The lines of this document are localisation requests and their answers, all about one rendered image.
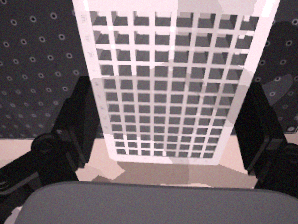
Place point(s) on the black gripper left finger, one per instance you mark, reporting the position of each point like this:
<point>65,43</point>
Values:
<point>53,155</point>

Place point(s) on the white well plate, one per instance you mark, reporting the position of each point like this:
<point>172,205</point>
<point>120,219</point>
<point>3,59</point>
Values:
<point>161,121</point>

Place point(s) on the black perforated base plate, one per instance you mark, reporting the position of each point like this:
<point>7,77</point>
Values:
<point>41,59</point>

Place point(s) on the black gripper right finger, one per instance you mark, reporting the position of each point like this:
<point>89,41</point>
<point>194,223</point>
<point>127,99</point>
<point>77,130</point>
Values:
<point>265,153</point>

